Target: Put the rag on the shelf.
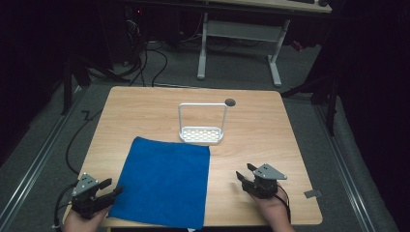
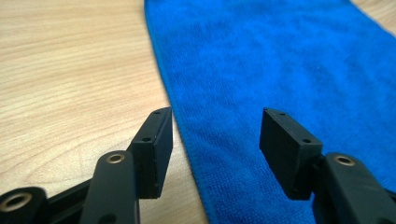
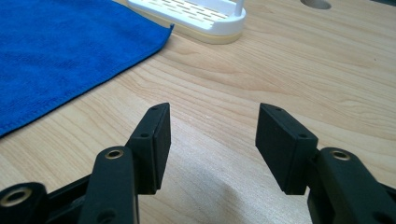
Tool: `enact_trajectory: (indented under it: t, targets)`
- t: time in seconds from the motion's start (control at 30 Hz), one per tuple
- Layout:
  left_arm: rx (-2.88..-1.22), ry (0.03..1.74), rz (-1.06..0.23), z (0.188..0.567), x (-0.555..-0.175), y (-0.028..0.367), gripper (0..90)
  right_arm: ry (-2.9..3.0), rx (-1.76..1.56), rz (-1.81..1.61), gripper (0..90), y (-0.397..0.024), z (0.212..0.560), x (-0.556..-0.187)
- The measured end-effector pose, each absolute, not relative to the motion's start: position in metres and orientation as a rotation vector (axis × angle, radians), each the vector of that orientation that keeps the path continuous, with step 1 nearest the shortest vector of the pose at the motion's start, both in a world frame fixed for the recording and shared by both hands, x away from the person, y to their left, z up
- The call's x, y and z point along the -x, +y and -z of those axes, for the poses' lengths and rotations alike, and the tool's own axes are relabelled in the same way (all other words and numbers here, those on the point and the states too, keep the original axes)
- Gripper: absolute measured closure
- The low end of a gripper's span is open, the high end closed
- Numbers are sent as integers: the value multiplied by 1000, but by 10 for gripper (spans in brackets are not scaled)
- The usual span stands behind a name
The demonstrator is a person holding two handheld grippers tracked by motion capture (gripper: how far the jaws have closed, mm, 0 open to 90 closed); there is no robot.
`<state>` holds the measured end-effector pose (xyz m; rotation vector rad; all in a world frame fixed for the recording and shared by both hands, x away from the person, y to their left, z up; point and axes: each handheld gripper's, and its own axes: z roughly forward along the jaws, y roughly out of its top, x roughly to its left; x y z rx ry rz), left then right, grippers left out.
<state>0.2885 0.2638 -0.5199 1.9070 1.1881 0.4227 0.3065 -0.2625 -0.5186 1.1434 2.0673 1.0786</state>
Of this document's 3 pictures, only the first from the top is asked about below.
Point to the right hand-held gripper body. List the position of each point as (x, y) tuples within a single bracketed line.
[(269, 173)]

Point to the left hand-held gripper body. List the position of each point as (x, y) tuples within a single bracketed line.
[(84, 184)]

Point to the blue cloth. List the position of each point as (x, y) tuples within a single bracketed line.
[(161, 180)]

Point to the person's left hand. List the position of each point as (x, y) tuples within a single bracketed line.
[(80, 223)]

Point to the person's right hand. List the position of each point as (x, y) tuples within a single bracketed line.
[(274, 213)]

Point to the grey tape piece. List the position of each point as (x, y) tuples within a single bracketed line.
[(312, 193)]

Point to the dark round table grommet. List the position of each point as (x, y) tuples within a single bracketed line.
[(230, 102)]

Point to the black stand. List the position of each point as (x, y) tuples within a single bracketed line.
[(330, 96), (68, 83)]

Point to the small red object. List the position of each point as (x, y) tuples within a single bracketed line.
[(297, 45)]

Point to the white-legged desk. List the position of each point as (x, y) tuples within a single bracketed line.
[(245, 30)]

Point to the black keyboard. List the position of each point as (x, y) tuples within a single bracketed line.
[(301, 1)]

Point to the black computer mouse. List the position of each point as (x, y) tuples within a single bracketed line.
[(322, 3)]

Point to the metal floor rail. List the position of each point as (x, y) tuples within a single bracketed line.
[(346, 174), (35, 164)]

